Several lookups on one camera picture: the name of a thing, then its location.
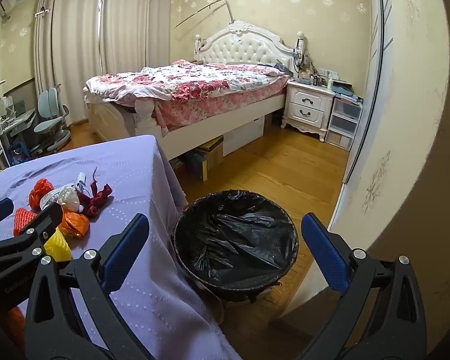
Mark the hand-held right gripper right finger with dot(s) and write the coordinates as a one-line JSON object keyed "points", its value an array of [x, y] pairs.
{"points": [[324, 255]]}

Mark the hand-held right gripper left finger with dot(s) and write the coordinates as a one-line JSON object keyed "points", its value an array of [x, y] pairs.
{"points": [[125, 247]]}

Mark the orange mesh net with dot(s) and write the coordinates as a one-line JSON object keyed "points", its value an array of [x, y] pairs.
{"points": [[22, 221]]}

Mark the yellow foam net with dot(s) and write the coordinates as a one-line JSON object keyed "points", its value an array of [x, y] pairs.
{"points": [[58, 248]]}

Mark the red plastic bag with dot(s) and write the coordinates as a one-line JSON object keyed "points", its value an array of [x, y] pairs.
{"points": [[41, 191]]}

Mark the black-lined trash bin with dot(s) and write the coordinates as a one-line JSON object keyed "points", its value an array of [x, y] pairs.
{"points": [[236, 240]]}

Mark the person's left forearm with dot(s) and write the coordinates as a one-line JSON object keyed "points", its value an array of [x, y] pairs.
{"points": [[17, 326]]}

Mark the orange plastic bag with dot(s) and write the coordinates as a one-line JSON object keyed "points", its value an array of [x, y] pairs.
{"points": [[75, 225]]}

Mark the dark red wrapper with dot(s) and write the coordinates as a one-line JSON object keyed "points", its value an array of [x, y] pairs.
{"points": [[97, 200]]}

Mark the white plastic bag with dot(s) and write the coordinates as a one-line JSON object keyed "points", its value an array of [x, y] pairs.
{"points": [[69, 198]]}

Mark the blue school bag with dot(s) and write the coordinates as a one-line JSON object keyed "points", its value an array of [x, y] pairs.
{"points": [[18, 153]]}

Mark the purple dotted tablecloth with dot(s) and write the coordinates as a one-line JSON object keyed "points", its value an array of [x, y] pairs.
{"points": [[135, 180]]}

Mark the white study desk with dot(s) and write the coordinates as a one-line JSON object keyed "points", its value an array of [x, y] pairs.
{"points": [[18, 120]]}

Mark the pale green office chair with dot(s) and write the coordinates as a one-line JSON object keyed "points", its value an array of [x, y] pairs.
{"points": [[50, 101]]}

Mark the brown cardboard box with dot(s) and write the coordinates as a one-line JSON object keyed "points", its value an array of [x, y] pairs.
{"points": [[210, 153]]}

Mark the plastic drawer unit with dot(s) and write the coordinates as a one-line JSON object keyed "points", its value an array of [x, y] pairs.
{"points": [[341, 123]]}

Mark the white storage box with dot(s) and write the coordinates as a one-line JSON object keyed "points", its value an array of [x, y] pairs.
{"points": [[243, 137]]}

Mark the white nightstand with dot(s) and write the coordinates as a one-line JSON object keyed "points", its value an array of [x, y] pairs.
{"points": [[307, 105]]}

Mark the stack of books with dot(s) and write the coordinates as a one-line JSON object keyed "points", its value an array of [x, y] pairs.
{"points": [[347, 92]]}

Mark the cream wardrobe door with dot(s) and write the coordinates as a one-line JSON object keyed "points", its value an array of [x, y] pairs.
{"points": [[408, 101]]}

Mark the pink floral blanket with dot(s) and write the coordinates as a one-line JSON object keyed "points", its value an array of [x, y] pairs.
{"points": [[195, 86]]}

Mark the cluster of small bottles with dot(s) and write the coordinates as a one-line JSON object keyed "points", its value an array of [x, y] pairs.
{"points": [[313, 75]]}

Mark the dark cloth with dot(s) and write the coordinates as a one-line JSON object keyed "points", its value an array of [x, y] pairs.
{"points": [[283, 68]]}

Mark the beige curtain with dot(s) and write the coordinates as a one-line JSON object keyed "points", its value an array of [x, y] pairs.
{"points": [[135, 18], [75, 26]]}

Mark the white air conditioner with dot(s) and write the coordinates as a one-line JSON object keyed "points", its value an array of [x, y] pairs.
{"points": [[9, 3]]}

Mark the bed with floral bedding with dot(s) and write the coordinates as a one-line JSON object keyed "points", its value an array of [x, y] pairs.
{"points": [[243, 45]]}

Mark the thin metal rod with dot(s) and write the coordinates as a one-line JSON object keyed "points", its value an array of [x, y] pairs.
{"points": [[210, 5]]}

